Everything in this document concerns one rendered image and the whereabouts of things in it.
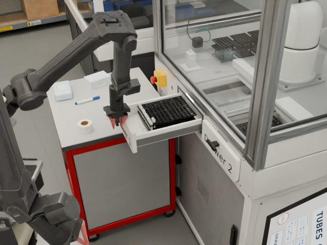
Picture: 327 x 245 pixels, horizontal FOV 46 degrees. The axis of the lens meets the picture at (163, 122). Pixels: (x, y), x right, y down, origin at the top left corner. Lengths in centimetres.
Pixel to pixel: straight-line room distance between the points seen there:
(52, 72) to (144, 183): 111
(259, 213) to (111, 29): 92
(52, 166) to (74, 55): 185
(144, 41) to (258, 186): 135
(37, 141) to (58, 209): 231
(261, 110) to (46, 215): 71
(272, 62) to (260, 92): 12
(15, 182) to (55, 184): 191
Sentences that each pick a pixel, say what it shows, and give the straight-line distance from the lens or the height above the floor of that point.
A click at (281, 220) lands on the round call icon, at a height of 101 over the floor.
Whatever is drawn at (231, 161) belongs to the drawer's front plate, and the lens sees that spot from 150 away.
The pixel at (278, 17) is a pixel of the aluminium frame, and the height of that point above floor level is 150.
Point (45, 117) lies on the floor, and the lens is 350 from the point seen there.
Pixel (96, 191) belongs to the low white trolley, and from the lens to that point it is 210.
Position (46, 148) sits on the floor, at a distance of 314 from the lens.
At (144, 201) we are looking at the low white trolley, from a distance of 227.
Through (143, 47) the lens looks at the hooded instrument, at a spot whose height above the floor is 84.
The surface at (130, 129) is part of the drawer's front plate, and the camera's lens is 162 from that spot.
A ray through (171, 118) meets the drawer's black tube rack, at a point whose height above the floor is 90.
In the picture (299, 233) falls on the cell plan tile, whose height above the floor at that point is 106.
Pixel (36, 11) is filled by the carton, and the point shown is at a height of 23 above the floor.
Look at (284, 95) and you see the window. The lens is 129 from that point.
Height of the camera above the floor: 188
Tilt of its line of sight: 35 degrees down
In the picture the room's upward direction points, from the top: 2 degrees counter-clockwise
